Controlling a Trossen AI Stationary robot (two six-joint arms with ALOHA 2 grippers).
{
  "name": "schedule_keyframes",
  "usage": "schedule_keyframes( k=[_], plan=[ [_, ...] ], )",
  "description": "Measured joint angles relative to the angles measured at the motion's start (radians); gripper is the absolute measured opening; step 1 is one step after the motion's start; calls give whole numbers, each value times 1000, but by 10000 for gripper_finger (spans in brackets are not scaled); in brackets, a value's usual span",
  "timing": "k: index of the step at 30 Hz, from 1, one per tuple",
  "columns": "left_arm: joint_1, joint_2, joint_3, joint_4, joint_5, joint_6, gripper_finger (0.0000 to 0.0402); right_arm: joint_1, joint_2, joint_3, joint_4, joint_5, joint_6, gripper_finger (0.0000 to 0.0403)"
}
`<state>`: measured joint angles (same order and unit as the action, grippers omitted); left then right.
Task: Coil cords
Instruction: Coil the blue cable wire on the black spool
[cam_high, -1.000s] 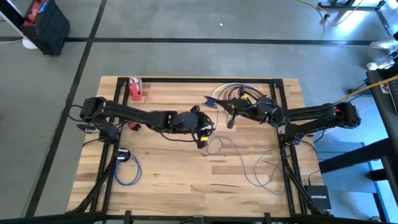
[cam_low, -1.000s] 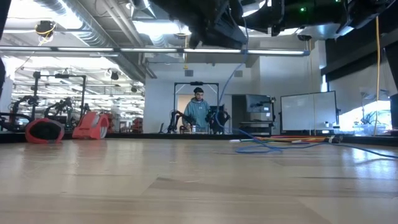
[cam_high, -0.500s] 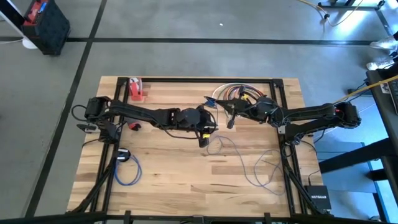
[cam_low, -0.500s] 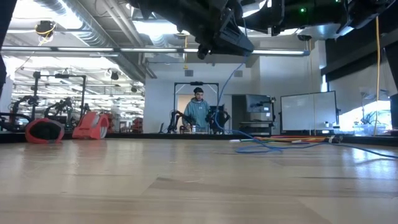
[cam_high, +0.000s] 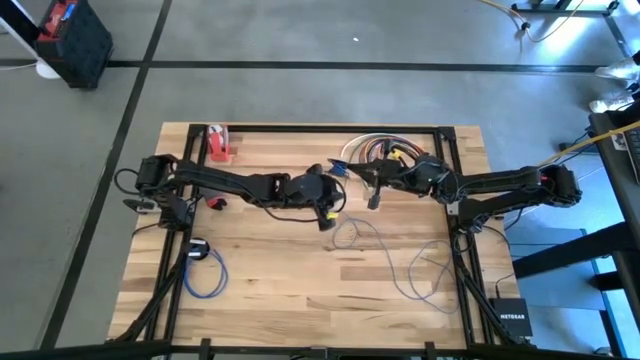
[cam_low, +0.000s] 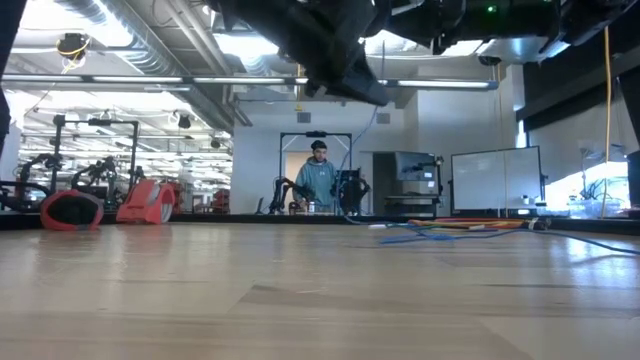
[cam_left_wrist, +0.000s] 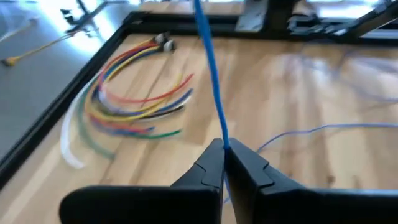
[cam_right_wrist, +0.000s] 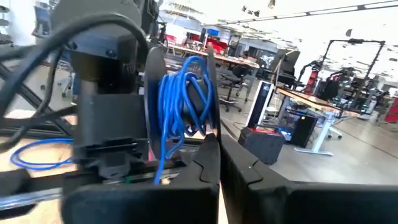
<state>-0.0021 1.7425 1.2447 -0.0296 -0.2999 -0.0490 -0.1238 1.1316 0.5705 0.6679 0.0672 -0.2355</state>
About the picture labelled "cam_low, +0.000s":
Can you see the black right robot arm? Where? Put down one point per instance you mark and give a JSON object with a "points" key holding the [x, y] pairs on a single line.
{"points": [[525, 20]]}

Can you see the long ceiling light bar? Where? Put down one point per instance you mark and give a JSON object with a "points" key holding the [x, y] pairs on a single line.
{"points": [[240, 80]]}

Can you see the person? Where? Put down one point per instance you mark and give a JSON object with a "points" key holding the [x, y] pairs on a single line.
{"points": [[316, 180]]}

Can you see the black equipment cabinet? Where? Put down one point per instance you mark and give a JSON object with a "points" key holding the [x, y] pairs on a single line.
{"points": [[405, 180]]}

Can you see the whiteboard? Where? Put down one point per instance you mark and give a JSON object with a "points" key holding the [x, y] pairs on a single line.
{"points": [[495, 177]]}

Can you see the red workshop equipment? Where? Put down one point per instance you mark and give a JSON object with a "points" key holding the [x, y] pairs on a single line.
{"points": [[221, 201]]}

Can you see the red tape dispenser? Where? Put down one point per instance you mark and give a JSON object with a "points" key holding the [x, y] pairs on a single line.
{"points": [[148, 201]]}

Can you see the clear plastic bin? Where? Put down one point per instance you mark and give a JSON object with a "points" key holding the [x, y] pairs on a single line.
{"points": [[595, 207]]}

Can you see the grey tube with red rim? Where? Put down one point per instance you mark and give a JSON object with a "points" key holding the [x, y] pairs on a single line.
{"points": [[70, 212]]}

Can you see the black ceiling dome camera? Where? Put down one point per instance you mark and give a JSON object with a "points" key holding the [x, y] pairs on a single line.
{"points": [[489, 60]]}

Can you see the grey wall vent grille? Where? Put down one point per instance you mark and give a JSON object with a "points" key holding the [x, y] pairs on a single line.
{"points": [[303, 118], [383, 118]]}

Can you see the black hanging camera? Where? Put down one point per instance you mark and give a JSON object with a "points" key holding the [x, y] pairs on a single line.
{"points": [[184, 122]]}

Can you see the silver ventilation duct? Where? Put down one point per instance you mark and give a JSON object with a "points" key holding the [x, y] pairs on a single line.
{"points": [[150, 55]]}

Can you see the black aluminium table frame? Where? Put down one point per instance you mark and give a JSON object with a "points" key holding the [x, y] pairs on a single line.
{"points": [[250, 218]]}

